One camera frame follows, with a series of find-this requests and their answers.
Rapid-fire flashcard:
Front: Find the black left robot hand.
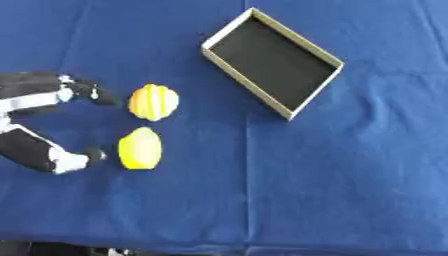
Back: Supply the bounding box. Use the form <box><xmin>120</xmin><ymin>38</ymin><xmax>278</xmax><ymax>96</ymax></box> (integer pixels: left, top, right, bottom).
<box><xmin>0</xmin><ymin>71</ymin><xmax>123</xmax><ymax>175</ymax></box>

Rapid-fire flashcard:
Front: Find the tan cardboard box black inside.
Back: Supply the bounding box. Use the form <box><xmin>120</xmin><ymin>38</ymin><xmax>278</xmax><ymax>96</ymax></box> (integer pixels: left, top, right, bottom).
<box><xmin>199</xmin><ymin>7</ymin><xmax>345</xmax><ymax>121</ymax></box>

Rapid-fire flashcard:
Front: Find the yellow toy lemon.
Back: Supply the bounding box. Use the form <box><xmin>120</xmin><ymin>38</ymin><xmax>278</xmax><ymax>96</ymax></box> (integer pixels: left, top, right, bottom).
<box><xmin>117</xmin><ymin>126</ymin><xmax>165</xmax><ymax>171</ymax></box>

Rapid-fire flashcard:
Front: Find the yellow orange ribbed toy fruit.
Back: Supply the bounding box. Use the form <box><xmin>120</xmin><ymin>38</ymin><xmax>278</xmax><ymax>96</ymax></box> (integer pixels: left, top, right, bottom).
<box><xmin>127</xmin><ymin>83</ymin><xmax>182</xmax><ymax>122</ymax></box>

